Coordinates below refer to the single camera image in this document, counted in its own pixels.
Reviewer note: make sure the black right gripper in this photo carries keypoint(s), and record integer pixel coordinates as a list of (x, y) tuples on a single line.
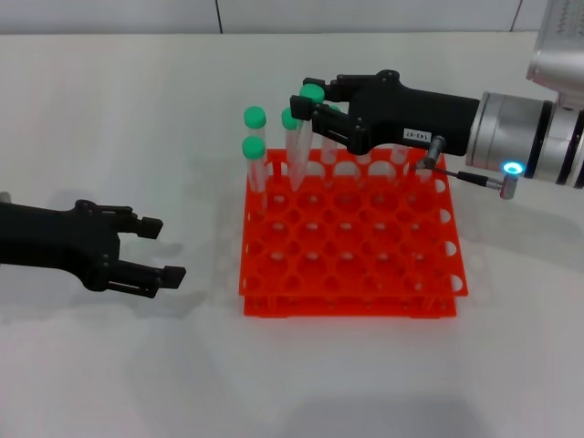
[(410, 116)]

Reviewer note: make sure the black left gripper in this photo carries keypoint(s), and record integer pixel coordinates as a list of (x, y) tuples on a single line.
[(55, 237)]

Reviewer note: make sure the clear test tube green cap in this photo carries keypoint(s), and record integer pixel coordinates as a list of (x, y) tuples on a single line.
[(253, 147), (254, 117), (287, 121), (364, 159), (399, 154), (301, 150), (424, 175), (329, 153)]

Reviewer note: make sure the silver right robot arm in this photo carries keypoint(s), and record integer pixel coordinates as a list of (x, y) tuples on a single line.
[(502, 128)]

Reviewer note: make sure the orange test tube rack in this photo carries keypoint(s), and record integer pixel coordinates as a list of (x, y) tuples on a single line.
[(356, 237)]

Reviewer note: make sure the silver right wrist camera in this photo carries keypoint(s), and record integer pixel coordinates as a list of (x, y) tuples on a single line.
[(556, 55)]

